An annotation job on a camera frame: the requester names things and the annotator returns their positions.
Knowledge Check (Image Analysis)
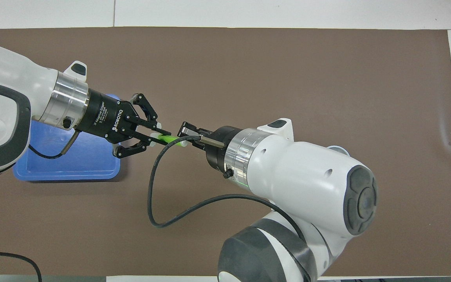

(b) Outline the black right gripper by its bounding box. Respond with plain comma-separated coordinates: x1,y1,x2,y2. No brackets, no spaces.
178,121,244,173

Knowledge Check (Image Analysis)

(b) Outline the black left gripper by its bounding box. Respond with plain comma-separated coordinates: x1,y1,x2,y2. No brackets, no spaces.
75,89,171,158

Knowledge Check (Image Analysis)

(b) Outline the green pen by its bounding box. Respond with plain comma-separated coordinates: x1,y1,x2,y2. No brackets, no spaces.
150,132,189,148

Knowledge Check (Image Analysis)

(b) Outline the blue plastic tray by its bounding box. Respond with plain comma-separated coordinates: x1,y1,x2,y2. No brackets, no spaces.
13,93,121,181

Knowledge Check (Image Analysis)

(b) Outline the brown table mat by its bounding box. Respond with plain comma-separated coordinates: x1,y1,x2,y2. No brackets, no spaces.
0,27,451,277

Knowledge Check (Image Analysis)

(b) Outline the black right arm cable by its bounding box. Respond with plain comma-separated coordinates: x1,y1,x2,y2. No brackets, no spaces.
147,134,308,239

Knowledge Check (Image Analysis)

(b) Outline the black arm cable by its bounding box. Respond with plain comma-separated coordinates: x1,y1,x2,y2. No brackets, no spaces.
147,134,308,239
0,130,82,282

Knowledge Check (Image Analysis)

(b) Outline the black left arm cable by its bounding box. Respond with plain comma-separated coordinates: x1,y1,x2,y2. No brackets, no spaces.
0,130,82,282

